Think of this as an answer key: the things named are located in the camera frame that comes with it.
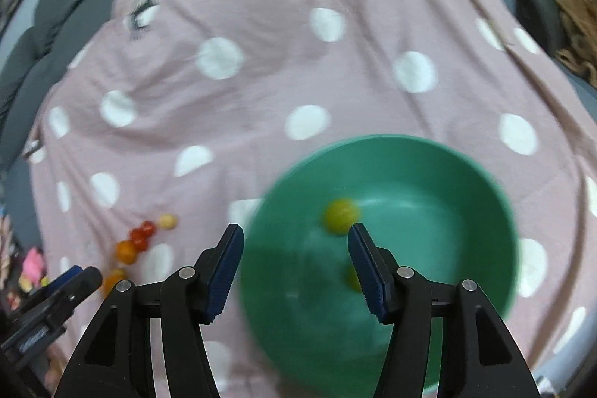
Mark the large orange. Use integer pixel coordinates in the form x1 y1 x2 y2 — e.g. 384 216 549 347
101 268 128 298

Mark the small mandarin orange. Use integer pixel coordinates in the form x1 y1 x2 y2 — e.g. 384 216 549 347
115 239 138 265

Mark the cherry tomato front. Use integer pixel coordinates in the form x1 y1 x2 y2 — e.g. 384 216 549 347
132 236 149 252

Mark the cherry tomato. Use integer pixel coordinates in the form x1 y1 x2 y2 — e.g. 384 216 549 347
139 220 156 238
132 236 149 252
129 228 145 240

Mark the green lime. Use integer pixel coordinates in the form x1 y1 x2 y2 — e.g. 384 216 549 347
344 264 362 293

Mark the yellow-green kiwi fruit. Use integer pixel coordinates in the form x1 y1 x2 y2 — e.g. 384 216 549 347
323 199 360 236

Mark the pink plush toy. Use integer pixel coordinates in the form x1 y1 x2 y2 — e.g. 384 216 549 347
21 247 47 287

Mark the beige longan right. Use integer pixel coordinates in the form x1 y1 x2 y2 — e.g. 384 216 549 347
158 213 178 230

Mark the green plastic bowl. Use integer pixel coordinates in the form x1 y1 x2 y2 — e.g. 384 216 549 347
240 135 519 397

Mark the pink polka dot cloth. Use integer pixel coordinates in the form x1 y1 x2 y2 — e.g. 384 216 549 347
17 0 596 393

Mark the brown plush blanket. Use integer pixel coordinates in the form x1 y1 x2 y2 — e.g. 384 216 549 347
553 0 596 88

